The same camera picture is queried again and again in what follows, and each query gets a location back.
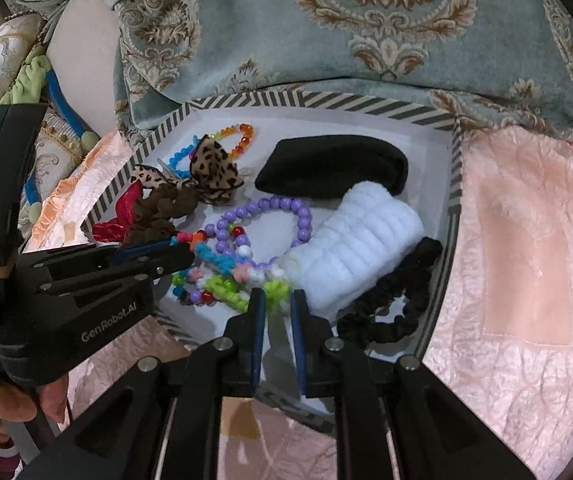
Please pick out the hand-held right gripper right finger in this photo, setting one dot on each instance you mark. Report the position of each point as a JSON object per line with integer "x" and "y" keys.
{"x": 297, "y": 335}

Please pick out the green and blue plush toy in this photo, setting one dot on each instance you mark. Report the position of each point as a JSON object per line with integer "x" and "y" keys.
{"x": 31, "y": 80}

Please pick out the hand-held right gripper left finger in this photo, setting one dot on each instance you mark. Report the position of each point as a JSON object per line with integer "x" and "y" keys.
{"x": 258, "y": 332}

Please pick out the pink quilted blanket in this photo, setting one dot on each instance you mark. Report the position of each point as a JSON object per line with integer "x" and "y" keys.
{"x": 516, "y": 270}

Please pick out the leopard bow brown scrunchie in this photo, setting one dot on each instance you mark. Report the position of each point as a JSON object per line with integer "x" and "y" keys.
{"x": 211, "y": 170}

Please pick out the red hair bow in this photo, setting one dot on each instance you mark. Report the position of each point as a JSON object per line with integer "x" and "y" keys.
{"x": 116, "y": 220}

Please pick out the white fluffy headband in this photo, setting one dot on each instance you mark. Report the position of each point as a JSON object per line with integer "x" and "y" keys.
{"x": 361, "y": 245}

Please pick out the person's left hand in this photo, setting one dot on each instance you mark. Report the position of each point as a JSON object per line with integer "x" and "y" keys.
{"x": 6, "y": 407}

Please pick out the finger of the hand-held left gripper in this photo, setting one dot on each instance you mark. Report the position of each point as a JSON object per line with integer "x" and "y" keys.
{"x": 116, "y": 280}
{"x": 66, "y": 257}

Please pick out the striped rim white tray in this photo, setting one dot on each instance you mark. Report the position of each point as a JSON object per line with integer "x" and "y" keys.
{"x": 416, "y": 160}

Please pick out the black fuzzy pouch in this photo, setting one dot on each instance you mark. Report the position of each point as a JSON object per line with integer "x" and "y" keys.
{"x": 331, "y": 165}

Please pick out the black scrunchie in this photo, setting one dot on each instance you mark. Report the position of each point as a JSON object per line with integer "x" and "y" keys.
{"x": 406, "y": 285}

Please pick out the teal patterned blanket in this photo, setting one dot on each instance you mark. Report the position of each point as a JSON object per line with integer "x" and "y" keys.
{"x": 366, "y": 25}

